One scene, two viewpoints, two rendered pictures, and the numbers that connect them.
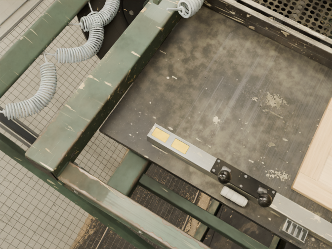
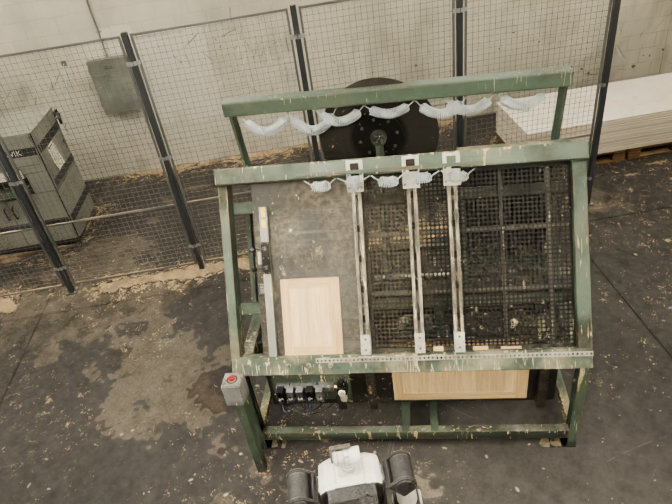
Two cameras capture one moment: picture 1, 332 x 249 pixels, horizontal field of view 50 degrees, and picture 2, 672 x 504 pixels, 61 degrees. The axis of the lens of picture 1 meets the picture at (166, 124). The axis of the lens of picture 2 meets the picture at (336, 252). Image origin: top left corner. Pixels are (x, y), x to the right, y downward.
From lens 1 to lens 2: 2.78 m
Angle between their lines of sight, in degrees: 33
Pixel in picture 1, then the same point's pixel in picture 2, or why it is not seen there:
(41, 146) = (220, 173)
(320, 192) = (285, 292)
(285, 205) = (268, 280)
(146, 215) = (227, 229)
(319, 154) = (302, 284)
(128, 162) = (248, 205)
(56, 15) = (309, 102)
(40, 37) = (291, 106)
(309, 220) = (268, 292)
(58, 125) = (232, 172)
